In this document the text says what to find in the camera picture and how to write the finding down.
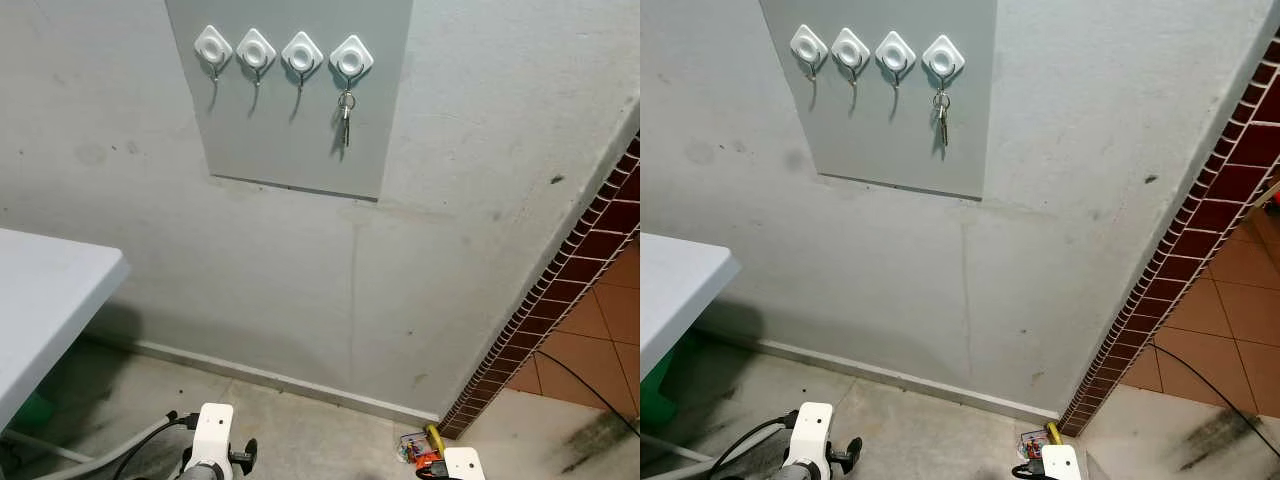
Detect grey hook board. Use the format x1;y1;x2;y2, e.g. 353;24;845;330
165;0;415;202
759;0;999;201

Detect dark red tile skirting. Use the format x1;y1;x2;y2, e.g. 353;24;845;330
437;133;641;441
1057;33;1280;439

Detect white diamond wall hook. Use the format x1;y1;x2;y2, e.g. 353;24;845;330
235;28;277;86
789;24;830;81
875;31;918;89
830;27;872;86
329;35;375;93
921;35;967;93
281;31;325;89
193;25;234;83

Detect white table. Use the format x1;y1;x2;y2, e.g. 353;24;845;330
0;228;132;429
640;232;743;382

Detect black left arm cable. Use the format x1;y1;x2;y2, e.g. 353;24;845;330
704;409;800;480
112;411;204;480

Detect green bin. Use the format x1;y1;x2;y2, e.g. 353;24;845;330
640;348;678;428
8;392;56;433

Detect black floor cable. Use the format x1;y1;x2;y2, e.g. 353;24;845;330
534;349;641;438
1149;340;1280;433

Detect white table leg bar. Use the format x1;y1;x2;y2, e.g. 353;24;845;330
640;431;703;465
0;429;98;467

